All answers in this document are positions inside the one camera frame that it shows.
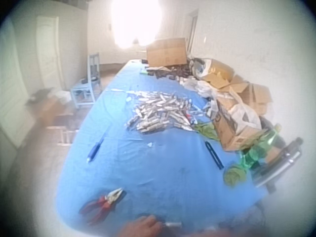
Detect person's left hand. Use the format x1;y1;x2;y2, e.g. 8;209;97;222
116;215;164;237

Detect person's right hand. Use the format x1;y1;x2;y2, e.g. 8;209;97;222
197;229;230;237

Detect blue table cloth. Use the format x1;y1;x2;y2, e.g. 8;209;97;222
54;59;269;234

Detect crumpled green cloth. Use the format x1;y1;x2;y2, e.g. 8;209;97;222
223;163;248;186

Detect green rag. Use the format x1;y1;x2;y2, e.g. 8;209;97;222
193;121;221;142

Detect pile of silver folding knives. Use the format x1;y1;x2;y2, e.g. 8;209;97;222
125;90;210;134

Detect green plastic bottle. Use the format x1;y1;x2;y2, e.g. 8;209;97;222
239;123;283;171

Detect steel thermos flask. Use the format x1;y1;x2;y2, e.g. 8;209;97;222
253;137;304;189

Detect white plastic bag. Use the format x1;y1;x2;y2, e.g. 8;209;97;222
182;77;218;99

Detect heap of cardboard boxes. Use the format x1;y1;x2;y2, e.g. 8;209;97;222
200;58;274;152

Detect light blue wooden chair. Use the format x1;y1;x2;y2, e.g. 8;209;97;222
70;52;103;109

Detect large open cardboard box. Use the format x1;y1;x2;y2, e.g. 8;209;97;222
145;37;188;68

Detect white door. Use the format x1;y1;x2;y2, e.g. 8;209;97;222
36;16;66;92

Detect red handled pliers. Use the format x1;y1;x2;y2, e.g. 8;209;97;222
79;187;127;226

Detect wooden frame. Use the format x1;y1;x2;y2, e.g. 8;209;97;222
45;124;79;146

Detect pile of dark knife handles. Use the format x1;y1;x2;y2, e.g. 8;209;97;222
141;59;196;81

